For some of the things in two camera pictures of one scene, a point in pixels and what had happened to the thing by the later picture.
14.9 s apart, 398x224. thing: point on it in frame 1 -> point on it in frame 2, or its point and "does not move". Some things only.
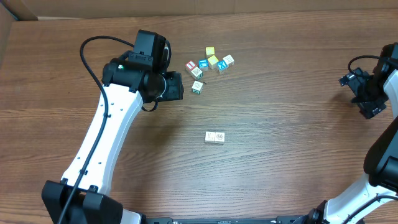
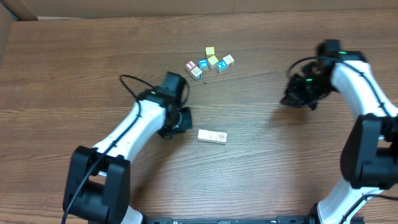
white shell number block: x=219 y=137 does not move
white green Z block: x=197 y=87 -> x=203 y=135
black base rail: x=278 y=219 does not move
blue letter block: x=203 y=64 does not move
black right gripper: x=369 y=109 -> x=296 y=93
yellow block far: x=209 y=51 does not move
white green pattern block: x=196 y=73 does not move
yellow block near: x=213 y=61 does not move
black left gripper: x=175 y=86 -> x=185 y=119
